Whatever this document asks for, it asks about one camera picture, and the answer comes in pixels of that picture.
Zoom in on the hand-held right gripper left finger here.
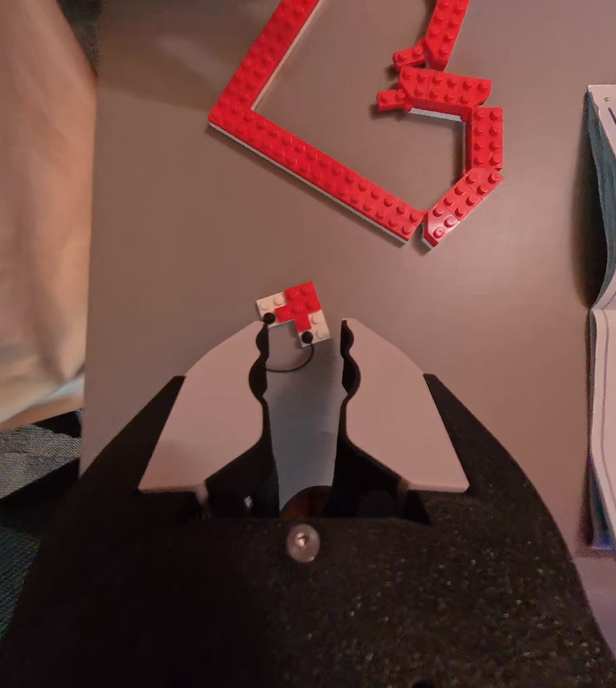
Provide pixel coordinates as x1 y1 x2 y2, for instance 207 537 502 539
137 321 271 494

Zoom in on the grey desk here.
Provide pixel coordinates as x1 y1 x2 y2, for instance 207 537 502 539
79 0 616 678

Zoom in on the small red plate brick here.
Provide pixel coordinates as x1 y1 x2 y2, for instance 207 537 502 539
285 281 321 308
275 302 323 330

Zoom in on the white plate brick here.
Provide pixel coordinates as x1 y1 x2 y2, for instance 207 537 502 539
256 281 332 346

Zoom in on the red brick heart frame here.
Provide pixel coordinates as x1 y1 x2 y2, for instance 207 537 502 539
207 0 505 249

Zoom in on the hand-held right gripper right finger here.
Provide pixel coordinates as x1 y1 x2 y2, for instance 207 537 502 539
340 318 470 492

